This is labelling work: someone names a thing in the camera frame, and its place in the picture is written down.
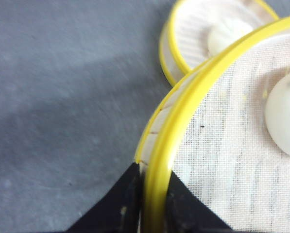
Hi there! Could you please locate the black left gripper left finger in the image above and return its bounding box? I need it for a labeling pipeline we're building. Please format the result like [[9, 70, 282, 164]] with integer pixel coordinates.
[[66, 163, 142, 233]]

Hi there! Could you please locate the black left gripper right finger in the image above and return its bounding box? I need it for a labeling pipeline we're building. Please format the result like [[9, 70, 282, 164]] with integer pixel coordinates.
[[165, 173, 232, 233]]

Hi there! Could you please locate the steamer basket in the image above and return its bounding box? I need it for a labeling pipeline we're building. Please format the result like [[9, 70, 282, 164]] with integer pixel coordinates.
[[136, 17, 290, 233], [159, 0, 280, 87]]

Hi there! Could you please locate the white cloth steamer liner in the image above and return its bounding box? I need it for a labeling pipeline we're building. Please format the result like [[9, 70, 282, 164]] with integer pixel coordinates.
[[173, 33, 290, 233]]

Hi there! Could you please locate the bun in right basket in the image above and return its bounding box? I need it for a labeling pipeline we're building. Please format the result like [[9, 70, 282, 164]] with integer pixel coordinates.
[[207, 18, 253, 56]]

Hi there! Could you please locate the white cloth liner far basket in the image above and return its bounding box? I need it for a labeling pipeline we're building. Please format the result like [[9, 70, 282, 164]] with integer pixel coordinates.
[[171, 0, 279, 69]]

